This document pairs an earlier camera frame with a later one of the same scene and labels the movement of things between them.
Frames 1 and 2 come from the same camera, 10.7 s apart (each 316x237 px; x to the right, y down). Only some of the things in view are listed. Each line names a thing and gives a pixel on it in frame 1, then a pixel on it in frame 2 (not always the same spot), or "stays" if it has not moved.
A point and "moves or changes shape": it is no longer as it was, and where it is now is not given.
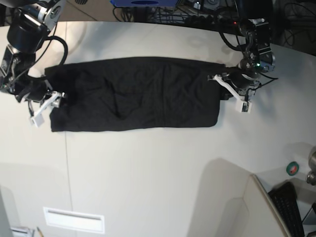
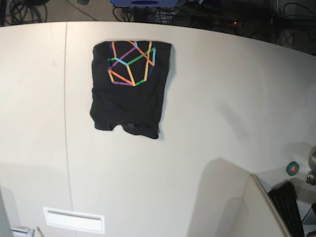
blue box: [144, 3] stays
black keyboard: [285, 199] stays
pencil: [40, 232] stays
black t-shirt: [133, 93] moves or changes shape
